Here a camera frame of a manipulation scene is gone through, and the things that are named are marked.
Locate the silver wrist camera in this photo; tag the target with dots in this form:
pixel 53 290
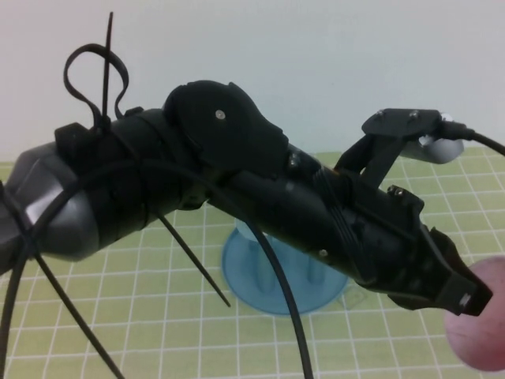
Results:
pixel 442 152

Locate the black zip tie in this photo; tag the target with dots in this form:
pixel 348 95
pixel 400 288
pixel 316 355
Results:
pixel 107 67
pixel 195 260
pixel 77 316

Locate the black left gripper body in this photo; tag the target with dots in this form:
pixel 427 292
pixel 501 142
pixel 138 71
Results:
pixel 386 264

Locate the pink plastic cup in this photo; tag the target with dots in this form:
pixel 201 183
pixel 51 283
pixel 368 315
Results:
pixel 477 339

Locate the clear tape piece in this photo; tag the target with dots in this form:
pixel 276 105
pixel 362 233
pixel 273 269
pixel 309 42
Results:
pixel 354 298

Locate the green checked tablecloth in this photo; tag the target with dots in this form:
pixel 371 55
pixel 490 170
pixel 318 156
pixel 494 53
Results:
pixel 394 347

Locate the blue cup stand with pegs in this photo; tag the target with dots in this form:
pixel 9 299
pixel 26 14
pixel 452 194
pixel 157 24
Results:
pixel 252 284

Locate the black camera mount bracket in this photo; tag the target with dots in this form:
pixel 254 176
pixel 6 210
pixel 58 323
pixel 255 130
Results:
pixel 394 122

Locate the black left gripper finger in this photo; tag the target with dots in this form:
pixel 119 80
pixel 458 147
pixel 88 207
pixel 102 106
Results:
pixel 461 288
pixel 418 303

